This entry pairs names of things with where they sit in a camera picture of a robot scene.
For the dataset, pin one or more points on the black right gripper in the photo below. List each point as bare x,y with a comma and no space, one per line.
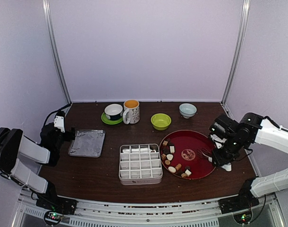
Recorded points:
220,160

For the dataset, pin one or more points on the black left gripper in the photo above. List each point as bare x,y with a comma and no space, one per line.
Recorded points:
70,136

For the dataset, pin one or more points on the bunny print tin lid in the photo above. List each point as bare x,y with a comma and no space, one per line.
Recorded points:
87,143

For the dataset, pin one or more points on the silver divided tin box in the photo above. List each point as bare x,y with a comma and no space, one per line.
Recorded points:
139,166

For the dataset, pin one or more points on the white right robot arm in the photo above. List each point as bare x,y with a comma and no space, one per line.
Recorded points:
262,133

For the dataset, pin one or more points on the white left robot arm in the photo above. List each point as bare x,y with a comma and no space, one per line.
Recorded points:
14,144

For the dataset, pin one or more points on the white cube chocolate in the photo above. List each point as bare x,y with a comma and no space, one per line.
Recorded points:
188,172

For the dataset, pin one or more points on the brown cylinder chocolate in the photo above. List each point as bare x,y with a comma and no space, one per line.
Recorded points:
178,166

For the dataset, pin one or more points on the white rectangular chocolate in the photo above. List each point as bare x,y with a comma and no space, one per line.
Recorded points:
172,149

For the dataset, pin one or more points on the dark chocolate piece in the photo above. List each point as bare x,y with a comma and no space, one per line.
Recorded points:
166,151

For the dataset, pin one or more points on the red round tray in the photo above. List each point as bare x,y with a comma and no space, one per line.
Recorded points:
191,149

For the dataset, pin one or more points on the pale blue ceramic bowl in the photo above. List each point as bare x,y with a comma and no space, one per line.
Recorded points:
187,110

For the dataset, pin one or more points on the green saucer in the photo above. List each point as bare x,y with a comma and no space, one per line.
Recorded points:
110,121

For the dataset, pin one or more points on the dark white-lined cup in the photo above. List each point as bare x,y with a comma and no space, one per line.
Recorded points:
114,111

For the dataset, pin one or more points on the lime green bowl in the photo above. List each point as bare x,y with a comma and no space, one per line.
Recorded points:
160,121

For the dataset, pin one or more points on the white patterned mug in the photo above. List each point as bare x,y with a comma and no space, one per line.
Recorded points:
131,114

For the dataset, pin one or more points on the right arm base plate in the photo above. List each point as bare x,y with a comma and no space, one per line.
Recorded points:
237,203

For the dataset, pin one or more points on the aluminium front rail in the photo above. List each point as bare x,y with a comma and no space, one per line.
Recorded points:
204,213

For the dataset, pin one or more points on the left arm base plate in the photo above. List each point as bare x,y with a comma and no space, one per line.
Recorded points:
60,205

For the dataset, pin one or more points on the left aluminium frame post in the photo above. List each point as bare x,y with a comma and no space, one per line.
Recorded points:
55,53

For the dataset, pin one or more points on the aluminium frame post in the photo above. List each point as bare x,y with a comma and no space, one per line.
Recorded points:
55,53
239,44

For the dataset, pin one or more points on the right aluminium frame post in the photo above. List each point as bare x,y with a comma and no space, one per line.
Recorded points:
239,44

